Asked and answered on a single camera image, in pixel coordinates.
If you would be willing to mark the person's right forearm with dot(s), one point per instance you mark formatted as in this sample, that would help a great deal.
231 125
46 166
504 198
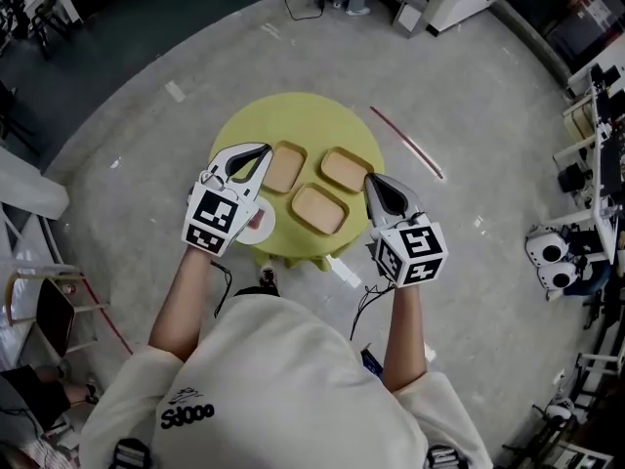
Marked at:
405 335

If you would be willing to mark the person's black trousers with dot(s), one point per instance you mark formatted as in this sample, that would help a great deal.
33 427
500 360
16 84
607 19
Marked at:
256 291

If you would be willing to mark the green round tablecloth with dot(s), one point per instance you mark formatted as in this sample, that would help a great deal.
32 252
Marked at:
298 120

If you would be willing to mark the person's cream shirt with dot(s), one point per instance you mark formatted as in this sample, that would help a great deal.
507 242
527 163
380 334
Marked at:
293 384

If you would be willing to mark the wooden chair with black seat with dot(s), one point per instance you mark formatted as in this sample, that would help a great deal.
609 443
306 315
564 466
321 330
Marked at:
54 311

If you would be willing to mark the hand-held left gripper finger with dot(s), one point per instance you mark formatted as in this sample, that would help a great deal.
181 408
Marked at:
244 149
261 169

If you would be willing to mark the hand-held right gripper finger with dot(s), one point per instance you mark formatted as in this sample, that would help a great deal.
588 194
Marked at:
373 200
398 186

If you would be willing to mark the red and white floor strip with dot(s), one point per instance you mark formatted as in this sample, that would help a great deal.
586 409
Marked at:
407 142

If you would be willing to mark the person's left forearm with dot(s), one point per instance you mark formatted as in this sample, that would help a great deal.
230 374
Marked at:
178 306

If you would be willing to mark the white desk with equipment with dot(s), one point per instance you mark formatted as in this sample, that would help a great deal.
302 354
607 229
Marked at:
603 164

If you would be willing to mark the blue tag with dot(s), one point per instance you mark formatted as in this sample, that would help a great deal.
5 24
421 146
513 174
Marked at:
371 359

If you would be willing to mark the white board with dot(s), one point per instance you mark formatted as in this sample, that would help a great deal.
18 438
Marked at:
29 183

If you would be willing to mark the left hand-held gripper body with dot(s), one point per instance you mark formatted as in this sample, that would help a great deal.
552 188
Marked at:
210 215

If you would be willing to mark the white round plate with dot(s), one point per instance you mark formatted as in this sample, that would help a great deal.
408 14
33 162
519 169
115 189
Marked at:
266 227

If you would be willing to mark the person's shoe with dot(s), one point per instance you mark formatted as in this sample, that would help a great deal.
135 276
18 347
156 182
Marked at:
268 277

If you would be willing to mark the pink card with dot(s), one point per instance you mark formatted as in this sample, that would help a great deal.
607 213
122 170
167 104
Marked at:
258 218

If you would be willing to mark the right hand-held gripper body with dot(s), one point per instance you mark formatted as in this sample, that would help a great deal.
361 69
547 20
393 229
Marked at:
412 252

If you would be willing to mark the small wooden container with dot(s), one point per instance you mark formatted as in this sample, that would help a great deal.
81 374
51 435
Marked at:
345 170
284 166
320 209

